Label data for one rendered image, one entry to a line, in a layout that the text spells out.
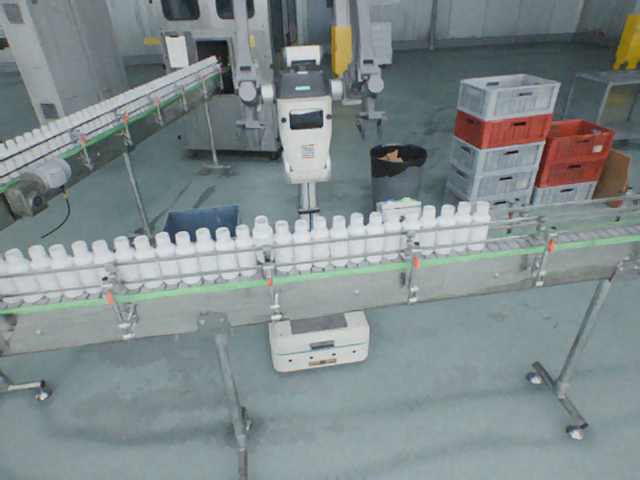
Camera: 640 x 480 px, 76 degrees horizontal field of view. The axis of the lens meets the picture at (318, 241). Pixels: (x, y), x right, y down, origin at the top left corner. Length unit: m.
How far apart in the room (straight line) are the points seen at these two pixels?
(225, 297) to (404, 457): 1.15
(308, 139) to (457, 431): 1.50
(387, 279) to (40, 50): 6.18
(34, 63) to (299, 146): 5.61
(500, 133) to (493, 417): 2.10
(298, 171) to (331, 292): 0.70
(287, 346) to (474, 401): 0.97
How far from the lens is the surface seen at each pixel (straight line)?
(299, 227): 1.24
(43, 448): 2.48
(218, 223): 1.94
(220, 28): 4.87
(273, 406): 2.22
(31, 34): 6.99
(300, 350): 2.18
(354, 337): 2.18
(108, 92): 7.92
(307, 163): 1.86
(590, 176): 4.37
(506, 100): 3.45
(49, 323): 1.51
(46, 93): 7.14
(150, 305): 1.38
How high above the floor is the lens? 1.78
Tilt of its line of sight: 32 degrees down
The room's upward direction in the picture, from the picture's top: 2 degrees counter-clockwise
